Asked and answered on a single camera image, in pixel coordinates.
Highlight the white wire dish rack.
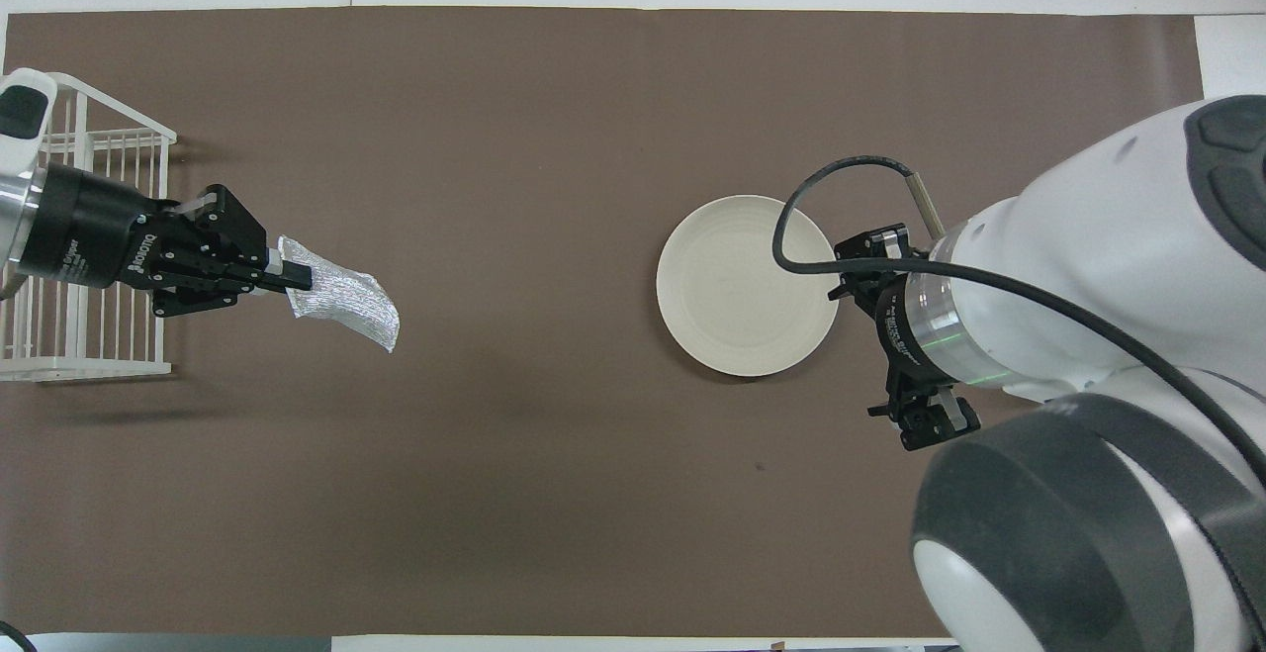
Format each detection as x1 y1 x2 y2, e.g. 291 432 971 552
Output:
0 71 179 383

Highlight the brown table mat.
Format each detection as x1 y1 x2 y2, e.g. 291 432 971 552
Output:
0 7 1252 638

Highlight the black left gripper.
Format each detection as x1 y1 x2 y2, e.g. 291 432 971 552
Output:
18 162 314 320

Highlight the cream round plate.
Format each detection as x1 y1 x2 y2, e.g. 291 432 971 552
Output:
656 195 841 378

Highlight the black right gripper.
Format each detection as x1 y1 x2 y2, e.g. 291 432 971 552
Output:
827 224 983 453

